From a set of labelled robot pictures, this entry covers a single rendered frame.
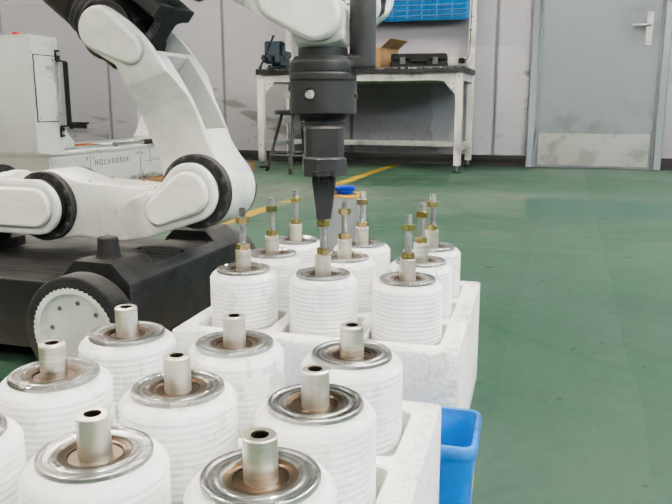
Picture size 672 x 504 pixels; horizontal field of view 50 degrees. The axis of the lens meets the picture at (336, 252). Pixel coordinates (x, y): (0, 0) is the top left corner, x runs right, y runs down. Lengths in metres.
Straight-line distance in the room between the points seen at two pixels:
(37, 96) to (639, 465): 3.10
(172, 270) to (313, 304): 0.51
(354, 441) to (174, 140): 0.96
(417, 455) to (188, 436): 0.20
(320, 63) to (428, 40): 5.25
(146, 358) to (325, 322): 0.31
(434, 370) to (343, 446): 0.39
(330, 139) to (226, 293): 0.26
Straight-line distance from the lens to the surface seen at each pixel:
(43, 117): 3.68
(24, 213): 1.58
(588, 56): 6.05
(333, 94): 0.93
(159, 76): 1.40
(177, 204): 1.37
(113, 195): 1.50
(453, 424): 0.91
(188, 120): 1.40
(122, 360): 0.73
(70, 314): 1.32
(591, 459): 1.10
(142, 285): 1.33
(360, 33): 0.95
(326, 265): 0.99
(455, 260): 1.18
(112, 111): 7.33
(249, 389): 0.69
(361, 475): 0.57
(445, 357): 0.91
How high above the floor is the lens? 0.48
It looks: 11 degrees down
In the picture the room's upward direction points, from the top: straight up
